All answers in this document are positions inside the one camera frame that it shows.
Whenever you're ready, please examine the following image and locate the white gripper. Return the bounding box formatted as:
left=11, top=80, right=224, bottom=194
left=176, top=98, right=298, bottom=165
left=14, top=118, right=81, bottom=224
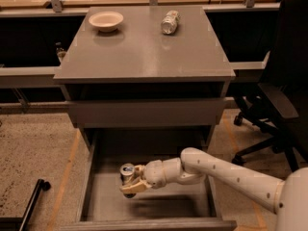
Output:
left=120, top=158, right=184, bottom=194

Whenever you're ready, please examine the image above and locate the silver blue redbull can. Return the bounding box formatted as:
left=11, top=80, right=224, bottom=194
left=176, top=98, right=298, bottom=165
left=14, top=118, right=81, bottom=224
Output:
left=119, top=163, right=136, bottom=187

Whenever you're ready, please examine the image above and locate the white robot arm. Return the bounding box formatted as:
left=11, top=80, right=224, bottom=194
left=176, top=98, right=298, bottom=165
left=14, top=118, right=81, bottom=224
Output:
left=119, top=147, right=308, bottom=231

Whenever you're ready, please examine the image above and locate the open grey middle drawer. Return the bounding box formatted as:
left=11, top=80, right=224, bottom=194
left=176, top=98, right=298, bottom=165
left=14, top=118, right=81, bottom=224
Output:
left=61, top=128, right=237, bottom=231

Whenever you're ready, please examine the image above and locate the closed grey top drawer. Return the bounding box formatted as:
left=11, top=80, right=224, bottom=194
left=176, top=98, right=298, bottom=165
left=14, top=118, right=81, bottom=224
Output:
left=68, top=98, right=225, bottom=128

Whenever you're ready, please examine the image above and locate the grey drawer cabinet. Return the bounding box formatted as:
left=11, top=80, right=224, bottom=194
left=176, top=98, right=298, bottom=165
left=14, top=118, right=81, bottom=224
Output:
left=54, top=6, right=235, bottom=146

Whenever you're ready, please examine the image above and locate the lying silver can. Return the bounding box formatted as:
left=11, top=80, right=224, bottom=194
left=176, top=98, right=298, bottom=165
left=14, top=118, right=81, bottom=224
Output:
left=161, top=11, right=180, bottom=35

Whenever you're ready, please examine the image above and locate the black wheeled stand base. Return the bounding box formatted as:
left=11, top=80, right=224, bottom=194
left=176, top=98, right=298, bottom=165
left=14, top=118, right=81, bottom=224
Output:
left=0, top=179, right=51, bottom=231

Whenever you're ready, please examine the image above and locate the black office chair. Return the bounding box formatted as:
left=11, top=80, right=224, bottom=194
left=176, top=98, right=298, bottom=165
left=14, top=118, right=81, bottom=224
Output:
left=232, top=0, right=308, bottom=171

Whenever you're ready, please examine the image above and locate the white paper bowl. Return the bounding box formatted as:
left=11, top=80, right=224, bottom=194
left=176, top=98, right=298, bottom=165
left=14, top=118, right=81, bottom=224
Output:
left=89, top=12, right=123, bottom=33

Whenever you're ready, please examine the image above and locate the grey metal frame rail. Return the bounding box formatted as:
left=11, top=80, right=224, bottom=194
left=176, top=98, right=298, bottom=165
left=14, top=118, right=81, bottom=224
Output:
left=0, top=66, right=58, bottom=89

